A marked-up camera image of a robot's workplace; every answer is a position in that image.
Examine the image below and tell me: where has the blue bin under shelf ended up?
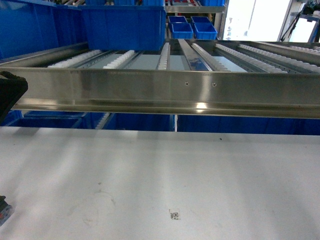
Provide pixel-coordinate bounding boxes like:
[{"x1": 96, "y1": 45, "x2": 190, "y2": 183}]
[
  {"x1": 4, "y1": 117, "x2": 83, "y2": 129},
  {"x1": 177, "y1": 115, "x2": 320, "y2": 136}
]

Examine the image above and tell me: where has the black red device at edge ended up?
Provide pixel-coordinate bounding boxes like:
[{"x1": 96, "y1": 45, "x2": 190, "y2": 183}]
[{"x1": 0, "y1": 195, "x2": 13, "y2": 226}]

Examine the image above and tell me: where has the small blue bin back left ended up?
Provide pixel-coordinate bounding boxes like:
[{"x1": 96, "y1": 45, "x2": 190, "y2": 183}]
[{"x1": 168, "y1": 15, "x2": 188, "y2": 24}]

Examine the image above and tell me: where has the blue bin under shelf left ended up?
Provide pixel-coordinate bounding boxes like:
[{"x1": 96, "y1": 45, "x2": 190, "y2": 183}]
[{"x1": 4, "y1": 117, "x2": 83, "y2": 129}]

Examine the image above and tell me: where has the stainless steel roller shelf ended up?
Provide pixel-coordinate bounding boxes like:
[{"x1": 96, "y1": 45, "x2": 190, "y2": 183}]
[{"x1": 0, "y1": 39, "x2": 320, "y2": 119}]

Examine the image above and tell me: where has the blue bin under shelf right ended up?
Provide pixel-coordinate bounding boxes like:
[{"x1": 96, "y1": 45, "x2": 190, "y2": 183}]
[{"x1": 177, "y1": 115, "x2": 320, "y2": 136}]

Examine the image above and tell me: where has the large blue bin far left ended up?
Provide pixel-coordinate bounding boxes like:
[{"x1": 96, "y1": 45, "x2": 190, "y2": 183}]
[{"x1": 0, "y1": 0, "x2": 88, "y2": 59}]

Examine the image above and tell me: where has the small blue bin front right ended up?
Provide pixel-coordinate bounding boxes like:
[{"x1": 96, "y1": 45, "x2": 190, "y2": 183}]
[{"x1": 194, "y1": 22, "x2": 218, "y2": 40}]

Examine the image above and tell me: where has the QR code sticker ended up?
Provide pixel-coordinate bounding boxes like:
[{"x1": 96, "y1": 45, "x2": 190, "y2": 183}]
[{"x1": 169, "y1": 208, "x2": 181, "y2": 220}]

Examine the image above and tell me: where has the small blue bin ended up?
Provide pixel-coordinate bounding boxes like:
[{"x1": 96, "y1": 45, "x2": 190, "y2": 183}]
[
  {"x1": 168, "y1": 15, "x2": 188, "y2": 24},
  {"x1": 190, "y1": 16, "x2": 211, "y2": 24},
  {"x1": 194, "y1": 22, "x2": 218, "y2": 40},
  {"x1": 170, "y1": 22, "x2": 194, "y2": 39}
]

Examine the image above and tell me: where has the small blue bin front left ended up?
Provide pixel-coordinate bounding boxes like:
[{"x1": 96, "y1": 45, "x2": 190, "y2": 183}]
[{"x1": 170, "y1": 22, "x2": 194, "y2": 39}]

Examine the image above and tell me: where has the small blue bin back right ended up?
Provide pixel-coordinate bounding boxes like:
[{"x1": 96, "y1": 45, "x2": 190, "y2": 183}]
[{"x1": 190, "y1": 16, "x2": 211, "y2": 24}]

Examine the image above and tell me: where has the large blue bin on shelf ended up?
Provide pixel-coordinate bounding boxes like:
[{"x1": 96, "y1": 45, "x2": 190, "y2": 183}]
[{"x1": 79, "y1": 5, "x2": 166, "y2": 51}]

